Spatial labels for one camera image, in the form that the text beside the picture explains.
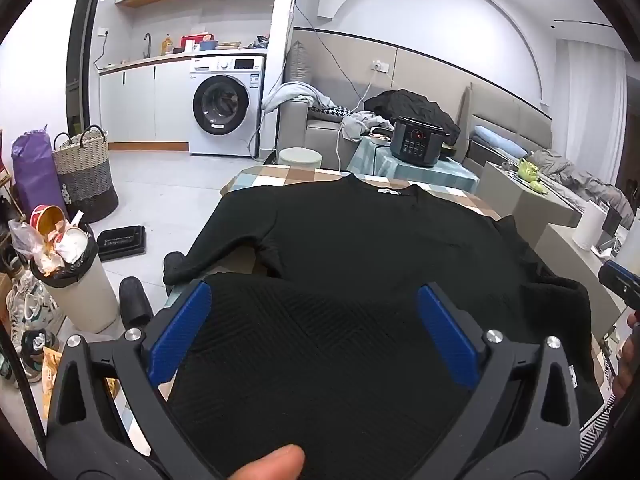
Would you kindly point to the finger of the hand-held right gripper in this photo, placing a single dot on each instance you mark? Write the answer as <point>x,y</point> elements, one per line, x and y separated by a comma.
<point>620,280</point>

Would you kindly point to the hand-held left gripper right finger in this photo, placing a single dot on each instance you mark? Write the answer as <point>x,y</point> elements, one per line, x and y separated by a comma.
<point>447,340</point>

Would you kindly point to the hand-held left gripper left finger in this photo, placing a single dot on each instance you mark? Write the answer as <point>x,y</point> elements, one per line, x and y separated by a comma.
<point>181,332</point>

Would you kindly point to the black knit sweater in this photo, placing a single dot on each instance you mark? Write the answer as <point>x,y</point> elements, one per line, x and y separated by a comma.
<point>350,260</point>

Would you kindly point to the pale grey crumpled clothes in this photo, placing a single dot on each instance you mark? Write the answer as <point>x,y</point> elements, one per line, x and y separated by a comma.
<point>362,125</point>

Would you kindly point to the person's right hand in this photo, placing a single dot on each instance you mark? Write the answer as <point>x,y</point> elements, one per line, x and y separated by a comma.
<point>625,365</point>

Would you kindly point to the person's left hand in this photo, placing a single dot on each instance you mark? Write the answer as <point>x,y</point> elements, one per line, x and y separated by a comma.
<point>272,465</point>

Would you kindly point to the black slipper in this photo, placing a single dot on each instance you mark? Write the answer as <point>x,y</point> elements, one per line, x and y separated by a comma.
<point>174,267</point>
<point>135,302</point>

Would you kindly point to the paper towel roll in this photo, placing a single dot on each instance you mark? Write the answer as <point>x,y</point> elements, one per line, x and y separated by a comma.
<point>589,225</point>

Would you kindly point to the beige trash bin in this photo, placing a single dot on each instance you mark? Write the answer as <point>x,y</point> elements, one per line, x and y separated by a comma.
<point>85,295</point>

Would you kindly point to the black floor tray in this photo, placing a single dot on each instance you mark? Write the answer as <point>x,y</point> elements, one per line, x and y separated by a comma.
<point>122,242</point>

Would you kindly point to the grey duvet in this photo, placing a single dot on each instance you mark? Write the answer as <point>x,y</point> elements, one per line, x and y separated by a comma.
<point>580,175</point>

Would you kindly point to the grey square stool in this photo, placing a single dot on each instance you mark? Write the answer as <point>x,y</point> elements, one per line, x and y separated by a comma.
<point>525,205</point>

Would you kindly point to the white paper cup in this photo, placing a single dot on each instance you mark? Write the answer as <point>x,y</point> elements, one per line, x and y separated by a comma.
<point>72,245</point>

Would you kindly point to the dark sneaker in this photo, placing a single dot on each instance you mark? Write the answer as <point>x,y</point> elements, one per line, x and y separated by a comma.
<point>37,355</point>

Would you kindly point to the black white striped cloth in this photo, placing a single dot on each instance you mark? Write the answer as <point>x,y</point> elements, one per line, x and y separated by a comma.
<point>595,430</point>

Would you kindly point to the white sneaker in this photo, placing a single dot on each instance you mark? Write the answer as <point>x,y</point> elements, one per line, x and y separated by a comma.
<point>30,307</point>

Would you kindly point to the white curtain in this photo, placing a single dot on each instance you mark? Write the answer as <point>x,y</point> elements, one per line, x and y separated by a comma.
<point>590,110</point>

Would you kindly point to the clear plastic bag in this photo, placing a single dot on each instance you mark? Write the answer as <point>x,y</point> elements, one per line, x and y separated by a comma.
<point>25,240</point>

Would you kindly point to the red paper bucket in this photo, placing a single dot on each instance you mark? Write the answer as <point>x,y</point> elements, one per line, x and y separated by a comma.
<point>40,215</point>

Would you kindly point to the brown blue checked tablecloth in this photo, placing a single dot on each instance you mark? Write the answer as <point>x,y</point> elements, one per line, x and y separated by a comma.
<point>280,177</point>

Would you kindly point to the blue pillow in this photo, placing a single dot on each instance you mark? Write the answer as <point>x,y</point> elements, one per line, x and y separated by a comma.
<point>500,140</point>

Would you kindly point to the woven laundry basket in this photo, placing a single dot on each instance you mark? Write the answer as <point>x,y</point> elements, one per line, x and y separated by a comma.
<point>82,170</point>

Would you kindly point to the black pressure cooker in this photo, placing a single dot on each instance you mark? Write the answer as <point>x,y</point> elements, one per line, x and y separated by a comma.
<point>415,142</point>

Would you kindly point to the white washing machine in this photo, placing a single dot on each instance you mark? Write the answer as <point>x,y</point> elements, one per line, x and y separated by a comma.
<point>245,135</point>

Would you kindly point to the grey sofa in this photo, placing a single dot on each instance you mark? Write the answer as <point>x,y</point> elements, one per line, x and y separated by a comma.
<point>500,105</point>
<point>320,142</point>

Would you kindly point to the round white stool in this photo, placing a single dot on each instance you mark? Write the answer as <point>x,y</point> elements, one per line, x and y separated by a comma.
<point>300,156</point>

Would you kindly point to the purple bag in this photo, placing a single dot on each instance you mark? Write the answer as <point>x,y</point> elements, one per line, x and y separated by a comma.
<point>32,165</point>

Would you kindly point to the white kitchen base cabinet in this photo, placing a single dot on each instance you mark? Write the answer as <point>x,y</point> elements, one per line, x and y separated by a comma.
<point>140,105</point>

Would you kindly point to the black jacket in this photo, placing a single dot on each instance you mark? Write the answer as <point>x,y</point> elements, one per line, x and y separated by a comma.
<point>415,105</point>

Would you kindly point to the houndstooth cloth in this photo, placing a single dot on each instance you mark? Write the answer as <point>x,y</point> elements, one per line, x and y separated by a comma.
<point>327,111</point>

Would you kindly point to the light grey garment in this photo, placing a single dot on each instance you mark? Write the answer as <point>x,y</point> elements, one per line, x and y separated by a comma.
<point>295,92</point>

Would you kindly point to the yellow bottle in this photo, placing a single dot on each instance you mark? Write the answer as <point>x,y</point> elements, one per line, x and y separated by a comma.
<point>166,46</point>

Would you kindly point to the red box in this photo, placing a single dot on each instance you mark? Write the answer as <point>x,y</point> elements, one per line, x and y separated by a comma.
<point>195,43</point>

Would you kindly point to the kitchen faucet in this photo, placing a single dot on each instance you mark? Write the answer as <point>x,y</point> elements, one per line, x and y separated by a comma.
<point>148,42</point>

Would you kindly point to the grey cushion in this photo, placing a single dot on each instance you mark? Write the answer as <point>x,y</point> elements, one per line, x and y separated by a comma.
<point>296,62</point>

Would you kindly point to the wall socket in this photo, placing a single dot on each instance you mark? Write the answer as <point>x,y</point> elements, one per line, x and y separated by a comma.
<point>381,66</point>

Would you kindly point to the dark door frame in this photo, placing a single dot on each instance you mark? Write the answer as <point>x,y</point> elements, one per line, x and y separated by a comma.
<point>80,60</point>

